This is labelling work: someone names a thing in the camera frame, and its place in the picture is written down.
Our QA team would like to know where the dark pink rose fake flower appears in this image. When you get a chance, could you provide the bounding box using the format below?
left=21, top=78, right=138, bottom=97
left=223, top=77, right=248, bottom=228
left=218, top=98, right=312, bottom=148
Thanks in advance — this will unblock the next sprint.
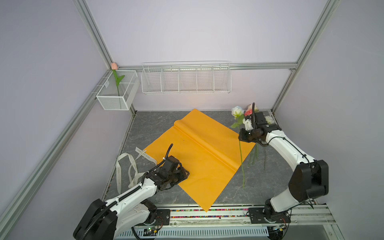
left=244, top=109, right=253, bottom=117

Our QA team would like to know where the white rose fake flower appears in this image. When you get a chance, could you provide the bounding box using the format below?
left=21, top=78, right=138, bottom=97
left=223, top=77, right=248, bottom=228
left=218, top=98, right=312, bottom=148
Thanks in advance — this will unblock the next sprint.
left=231, top=106, right=246, bottom=188

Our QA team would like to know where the orange wrapping paper sheet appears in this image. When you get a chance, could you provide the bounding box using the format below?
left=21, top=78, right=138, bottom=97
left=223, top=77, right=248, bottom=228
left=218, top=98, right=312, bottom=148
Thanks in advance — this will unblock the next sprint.
left=145, top=110, right=255, bottom=212

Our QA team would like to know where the cream rose fake flower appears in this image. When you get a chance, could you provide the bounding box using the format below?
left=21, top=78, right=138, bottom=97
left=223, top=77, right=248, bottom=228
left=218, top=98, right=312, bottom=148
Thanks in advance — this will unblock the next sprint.
left=247, top=104, right=259, bottom=113

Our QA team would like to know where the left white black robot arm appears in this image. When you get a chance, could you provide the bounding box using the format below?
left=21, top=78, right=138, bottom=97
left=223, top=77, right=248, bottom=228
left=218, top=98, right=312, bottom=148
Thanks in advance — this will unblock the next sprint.
left=73, top=167, right=190, bottom=240

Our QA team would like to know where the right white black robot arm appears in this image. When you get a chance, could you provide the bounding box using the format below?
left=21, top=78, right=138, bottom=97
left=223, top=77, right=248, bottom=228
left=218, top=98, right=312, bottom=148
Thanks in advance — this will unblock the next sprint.
left=239, top=128, right=329, bottom=221

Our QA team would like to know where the pink tulip fake flower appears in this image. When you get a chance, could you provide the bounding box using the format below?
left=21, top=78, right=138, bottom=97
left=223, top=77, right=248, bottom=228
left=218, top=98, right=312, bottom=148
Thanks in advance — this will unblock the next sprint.
left=111, top=63, right=125, bottom=97

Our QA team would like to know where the white ribbon strip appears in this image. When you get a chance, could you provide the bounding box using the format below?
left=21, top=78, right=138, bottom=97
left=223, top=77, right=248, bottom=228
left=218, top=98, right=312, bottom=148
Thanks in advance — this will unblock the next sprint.
left=115, top=147, right=158, bottom=194

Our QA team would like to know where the white mesh corner basket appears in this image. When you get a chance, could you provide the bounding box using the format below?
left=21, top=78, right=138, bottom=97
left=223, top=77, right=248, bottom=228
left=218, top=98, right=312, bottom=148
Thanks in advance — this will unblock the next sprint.
left=96, top=70, right=140, bottom=111

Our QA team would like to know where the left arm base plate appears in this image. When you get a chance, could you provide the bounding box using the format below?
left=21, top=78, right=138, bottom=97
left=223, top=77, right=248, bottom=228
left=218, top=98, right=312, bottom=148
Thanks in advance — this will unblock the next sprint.
left=140, top=209, right=171, bottom=226

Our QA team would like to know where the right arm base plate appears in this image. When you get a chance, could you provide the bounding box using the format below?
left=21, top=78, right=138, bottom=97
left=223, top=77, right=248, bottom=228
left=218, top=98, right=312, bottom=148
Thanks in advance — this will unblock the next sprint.
left=247, top=207, right=291, bottom=224

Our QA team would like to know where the aluminium front rail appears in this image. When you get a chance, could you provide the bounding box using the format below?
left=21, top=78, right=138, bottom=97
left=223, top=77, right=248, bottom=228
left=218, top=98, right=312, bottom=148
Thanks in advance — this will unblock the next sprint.
left=157, top=204, right=336, bottom=227

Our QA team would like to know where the white wire wall basket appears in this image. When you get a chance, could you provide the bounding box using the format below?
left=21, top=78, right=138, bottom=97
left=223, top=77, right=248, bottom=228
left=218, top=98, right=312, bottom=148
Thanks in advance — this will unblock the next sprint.
left=141, top=61, right=232, bottom=95

